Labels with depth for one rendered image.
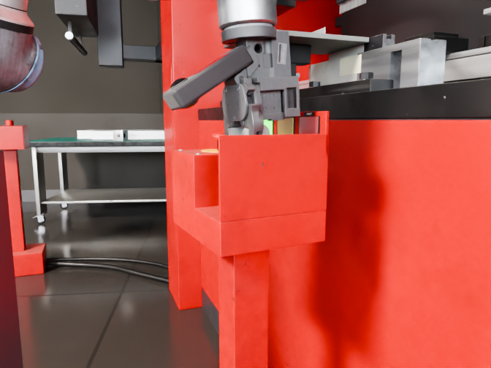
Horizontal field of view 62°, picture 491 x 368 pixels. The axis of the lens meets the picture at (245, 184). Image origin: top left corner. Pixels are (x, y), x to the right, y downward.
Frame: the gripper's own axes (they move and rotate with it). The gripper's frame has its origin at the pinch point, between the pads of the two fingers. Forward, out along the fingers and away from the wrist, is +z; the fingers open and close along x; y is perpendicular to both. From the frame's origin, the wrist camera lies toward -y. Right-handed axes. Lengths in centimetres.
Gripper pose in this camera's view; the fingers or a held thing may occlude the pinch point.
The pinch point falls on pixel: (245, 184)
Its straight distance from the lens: 55.9
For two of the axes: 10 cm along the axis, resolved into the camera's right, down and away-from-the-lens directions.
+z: 0.8, 9.8, 1.9
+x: -4.5, -1.4, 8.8
